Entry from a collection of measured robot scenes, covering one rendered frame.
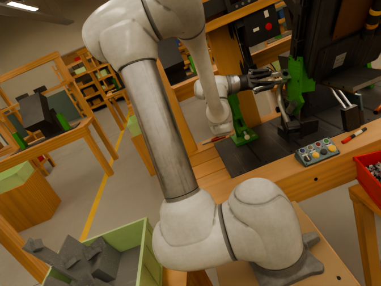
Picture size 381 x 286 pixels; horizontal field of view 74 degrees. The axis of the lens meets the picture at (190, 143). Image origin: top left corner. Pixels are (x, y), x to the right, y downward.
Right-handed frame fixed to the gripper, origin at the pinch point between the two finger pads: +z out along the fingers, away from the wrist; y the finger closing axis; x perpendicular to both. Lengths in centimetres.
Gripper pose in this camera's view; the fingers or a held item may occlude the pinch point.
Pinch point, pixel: (279, 77)
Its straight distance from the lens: 131.6
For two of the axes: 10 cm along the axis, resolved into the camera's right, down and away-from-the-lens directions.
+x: 0.0, 3.8, 9.3
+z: 9.9, -1.6, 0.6
